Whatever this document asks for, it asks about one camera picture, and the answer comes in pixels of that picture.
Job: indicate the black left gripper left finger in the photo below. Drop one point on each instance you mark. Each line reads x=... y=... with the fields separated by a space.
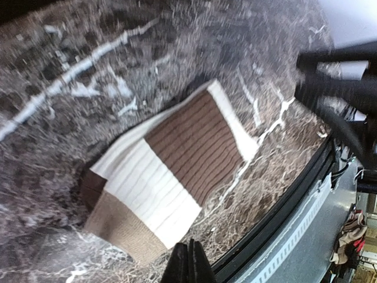
x=177 y=269

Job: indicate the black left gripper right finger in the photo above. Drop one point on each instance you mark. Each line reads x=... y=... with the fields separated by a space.
x=199 y=268

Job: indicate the beige brown block sock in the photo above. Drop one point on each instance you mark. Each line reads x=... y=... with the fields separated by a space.
x=148 y=188

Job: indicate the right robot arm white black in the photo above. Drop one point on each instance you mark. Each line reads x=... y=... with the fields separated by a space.
x=360 y=137

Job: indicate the white slotted cable duct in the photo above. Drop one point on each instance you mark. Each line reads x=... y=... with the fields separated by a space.
x=262 y=269

